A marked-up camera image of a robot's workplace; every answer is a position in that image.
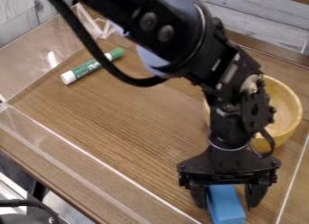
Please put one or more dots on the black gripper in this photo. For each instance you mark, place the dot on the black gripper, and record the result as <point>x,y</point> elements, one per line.
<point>217,167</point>

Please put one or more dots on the blue rectangular block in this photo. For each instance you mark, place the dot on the blue rectangular block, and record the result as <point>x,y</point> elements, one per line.
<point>224,205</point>

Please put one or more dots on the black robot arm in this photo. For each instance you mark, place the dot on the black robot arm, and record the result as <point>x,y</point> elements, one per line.
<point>183,43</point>

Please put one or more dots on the brown wooden bowl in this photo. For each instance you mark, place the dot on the brown wooden bowl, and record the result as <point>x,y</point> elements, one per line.
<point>288,117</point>

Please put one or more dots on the clear acrylic tray barrier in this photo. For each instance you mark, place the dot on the clear acrylic tray barrier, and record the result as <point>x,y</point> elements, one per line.
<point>101,142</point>

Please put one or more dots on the green expo marker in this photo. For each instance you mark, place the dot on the green expo marker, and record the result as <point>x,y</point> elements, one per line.
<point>90,66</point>

